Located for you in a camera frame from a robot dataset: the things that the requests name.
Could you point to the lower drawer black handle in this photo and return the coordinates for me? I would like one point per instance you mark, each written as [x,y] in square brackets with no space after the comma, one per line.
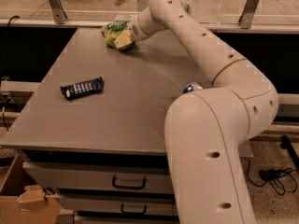
[134,209]

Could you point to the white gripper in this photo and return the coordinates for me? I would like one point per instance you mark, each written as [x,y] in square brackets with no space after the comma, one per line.
[135,32]

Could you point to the brown cardboard box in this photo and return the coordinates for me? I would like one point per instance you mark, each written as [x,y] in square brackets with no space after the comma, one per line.
[23,201]

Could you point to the left metal rail bracket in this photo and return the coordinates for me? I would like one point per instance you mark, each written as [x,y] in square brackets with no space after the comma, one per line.
[57,11]

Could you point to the right metal rail bracket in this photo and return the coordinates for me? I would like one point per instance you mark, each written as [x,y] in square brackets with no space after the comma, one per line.
[246,19]

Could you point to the top drawer black handle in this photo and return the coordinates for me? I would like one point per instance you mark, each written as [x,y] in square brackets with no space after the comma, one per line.
[119,183]

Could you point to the dark blue rxbar wrapper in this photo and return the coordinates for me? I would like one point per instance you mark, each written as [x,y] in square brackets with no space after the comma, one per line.
[82,89]

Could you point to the drawer black handle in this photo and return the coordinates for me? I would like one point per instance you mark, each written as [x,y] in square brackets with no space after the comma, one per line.
[134,209]
[119,183]

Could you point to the metal rail bracket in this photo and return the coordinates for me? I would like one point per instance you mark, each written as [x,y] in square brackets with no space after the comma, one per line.
[246,19]
[57,11]

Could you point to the grey drawer cabinet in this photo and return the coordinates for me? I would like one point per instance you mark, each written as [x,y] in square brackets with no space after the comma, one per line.
[76,147]

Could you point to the blue silver soda can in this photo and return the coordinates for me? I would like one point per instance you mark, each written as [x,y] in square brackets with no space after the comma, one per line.
[193,86]

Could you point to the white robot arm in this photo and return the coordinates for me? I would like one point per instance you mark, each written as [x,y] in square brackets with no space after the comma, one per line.
[204,128]

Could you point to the green rice chip bag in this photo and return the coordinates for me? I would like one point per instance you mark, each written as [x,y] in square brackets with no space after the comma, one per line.
[111,31]

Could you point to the black power adapter with cable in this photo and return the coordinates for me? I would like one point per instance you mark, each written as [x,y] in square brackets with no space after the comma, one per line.
[273,178]

